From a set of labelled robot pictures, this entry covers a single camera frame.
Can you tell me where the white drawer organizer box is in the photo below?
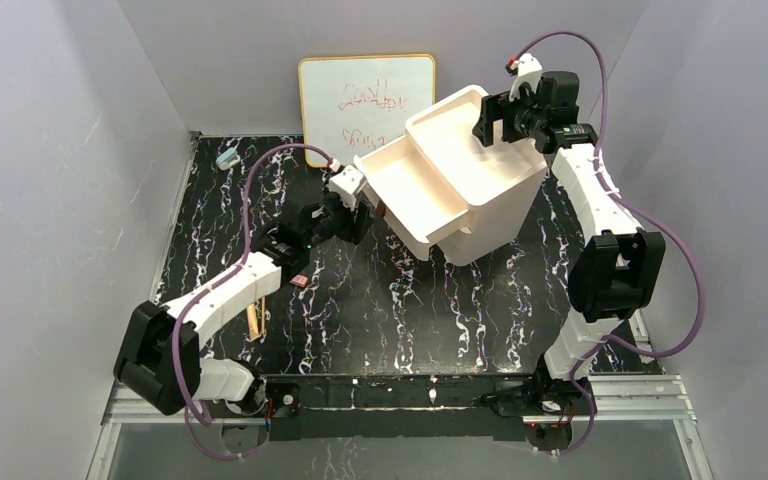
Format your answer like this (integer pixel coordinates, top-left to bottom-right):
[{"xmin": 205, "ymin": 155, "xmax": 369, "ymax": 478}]
[{"xmin": 405, "ymin": 85, "xmax": 547, "ymax": 266}]

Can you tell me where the white top drawer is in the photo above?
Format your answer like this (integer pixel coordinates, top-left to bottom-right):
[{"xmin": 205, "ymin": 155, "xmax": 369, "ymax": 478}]
[{"xmin": 354, "ymin": 135, "xmax": 469, "ymax": 261}]

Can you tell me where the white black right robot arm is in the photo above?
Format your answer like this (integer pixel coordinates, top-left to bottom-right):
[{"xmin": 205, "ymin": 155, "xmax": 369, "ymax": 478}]
[{"xmin": 472, "ymin": 71, "xmax": 666, "ymax": 402}]

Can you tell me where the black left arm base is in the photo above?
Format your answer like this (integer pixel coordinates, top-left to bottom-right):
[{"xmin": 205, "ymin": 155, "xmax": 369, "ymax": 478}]
[{"xmin": 204, "ymin": 376, "xmax": 301, "ymax": 420}]

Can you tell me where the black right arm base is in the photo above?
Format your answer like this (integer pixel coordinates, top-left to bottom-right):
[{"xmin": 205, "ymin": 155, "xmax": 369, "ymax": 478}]
[{"xmin": 472, "ymin": 372, "xmax": 593, "ymax": 425}]

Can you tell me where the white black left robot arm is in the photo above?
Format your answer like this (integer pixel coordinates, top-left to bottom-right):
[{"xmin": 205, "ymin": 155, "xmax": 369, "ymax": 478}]
[{"xmin": 113, "ymin": 193, "xmax": 372, "ymax": 415}]

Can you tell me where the pink lipstick box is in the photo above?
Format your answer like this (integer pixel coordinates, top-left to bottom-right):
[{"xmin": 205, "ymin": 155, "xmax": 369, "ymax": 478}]
[{"xmin": 290, "ymin": 274, "xmax": 309, "ymax": 288}]

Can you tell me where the yellow framed whiteboard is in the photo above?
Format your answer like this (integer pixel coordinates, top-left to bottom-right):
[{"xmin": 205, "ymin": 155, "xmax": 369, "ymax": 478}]
[{"xmin": 298, "ymin": 54, "xmax": 436, "ymax": 163}]

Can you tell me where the light blue small stapler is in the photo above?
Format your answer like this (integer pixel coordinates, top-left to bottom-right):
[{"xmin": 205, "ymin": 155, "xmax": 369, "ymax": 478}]
[{"xmin": 215, "ymin": 148, "xmax": 240, "ymax": 171}]

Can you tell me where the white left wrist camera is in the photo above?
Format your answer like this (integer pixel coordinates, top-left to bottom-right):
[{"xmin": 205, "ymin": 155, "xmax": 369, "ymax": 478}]
[{"xmin": 327, "ymin": 159, "xmax": 366, "ymax": 211}]

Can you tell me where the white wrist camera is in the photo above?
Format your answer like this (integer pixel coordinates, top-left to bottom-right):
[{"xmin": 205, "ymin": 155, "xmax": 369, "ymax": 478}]
[
  {"xmin": 327, "ymin": 159, "xmax": 366, "ymax": 211},
  {"xmin": 505, "ymin": 53, "xmax": 543, "ymax": 102}
]

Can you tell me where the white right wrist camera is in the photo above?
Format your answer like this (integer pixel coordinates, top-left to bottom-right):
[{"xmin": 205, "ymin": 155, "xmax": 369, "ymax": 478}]
[{"xmin": 505, "ymin": 53, "xmax": 543, "ymax": 102}]

